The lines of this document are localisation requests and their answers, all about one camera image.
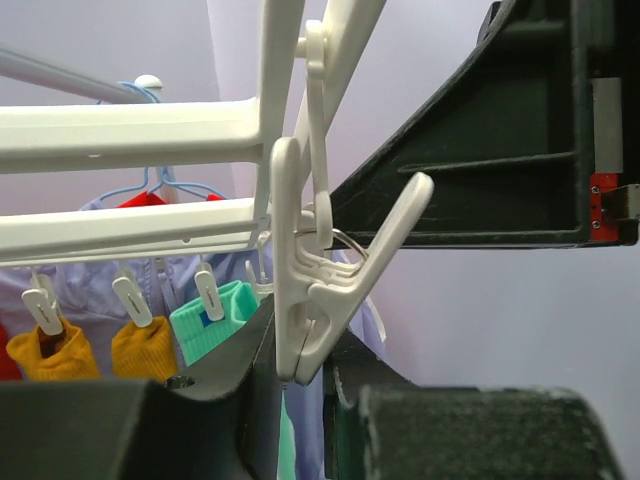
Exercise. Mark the blue wire hanger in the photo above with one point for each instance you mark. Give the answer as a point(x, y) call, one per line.
point(167, 186)

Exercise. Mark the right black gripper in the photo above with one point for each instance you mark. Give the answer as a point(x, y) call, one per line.
point(532, 142)

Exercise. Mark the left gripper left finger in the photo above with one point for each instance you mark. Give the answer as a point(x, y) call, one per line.
point(217, 419)

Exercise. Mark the grey metal garment rack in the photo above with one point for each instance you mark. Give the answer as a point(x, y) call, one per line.
point(29, 68)

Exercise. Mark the white plastic sock hanger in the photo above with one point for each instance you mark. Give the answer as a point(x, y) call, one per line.
point(305, 69)

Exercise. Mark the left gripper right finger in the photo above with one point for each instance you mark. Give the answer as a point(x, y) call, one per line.
point(379, 425)

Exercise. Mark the white hanger clip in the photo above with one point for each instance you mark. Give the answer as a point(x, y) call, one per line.
point(314, 301)

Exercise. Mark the mint green sock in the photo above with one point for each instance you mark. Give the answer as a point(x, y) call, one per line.
point(197, 335)

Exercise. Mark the mustard yellow sock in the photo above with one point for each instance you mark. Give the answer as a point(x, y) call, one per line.
point(144, 352)
point(61, 357)

